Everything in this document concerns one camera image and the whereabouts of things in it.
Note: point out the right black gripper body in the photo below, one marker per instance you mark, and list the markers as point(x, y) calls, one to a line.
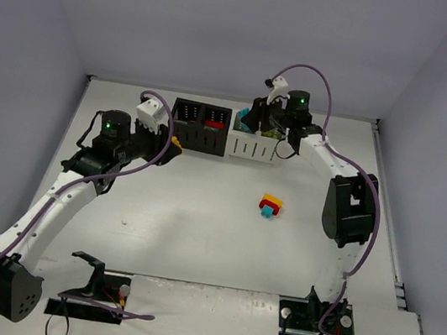
point(257, 113)

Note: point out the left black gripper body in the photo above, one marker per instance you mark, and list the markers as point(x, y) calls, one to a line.
point(163, 146)

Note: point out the red blue orange lego stack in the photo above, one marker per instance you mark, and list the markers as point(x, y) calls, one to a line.
point(245, 121)

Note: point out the large red lego brick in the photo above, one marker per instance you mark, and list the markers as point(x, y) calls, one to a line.
point(214, 124)

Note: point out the yellow red arch lego stack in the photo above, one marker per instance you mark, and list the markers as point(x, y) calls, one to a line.
point(272, 202)

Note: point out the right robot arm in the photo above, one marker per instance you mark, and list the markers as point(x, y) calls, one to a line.
point(351, 212)

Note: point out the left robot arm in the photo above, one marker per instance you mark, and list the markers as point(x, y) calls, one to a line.
point(89, 173)

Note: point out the black double bin container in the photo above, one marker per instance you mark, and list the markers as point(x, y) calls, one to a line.
point(189, 117)

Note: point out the white double bin container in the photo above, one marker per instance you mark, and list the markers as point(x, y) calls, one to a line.
point(250, 146)

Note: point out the cyan small lego brick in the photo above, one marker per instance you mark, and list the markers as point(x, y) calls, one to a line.
point(267, 212)

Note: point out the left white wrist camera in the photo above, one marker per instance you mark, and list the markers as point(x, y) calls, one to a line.
point(149, 114)

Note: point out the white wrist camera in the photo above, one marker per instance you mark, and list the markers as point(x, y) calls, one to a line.
point(278, 88)
point(149, 114)

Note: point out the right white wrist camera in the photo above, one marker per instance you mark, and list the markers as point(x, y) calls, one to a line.
point(278, 88)

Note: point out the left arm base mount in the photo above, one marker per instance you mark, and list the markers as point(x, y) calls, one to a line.
point(88, 308)

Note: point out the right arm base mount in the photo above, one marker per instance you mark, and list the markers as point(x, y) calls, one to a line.
point(294, 318)

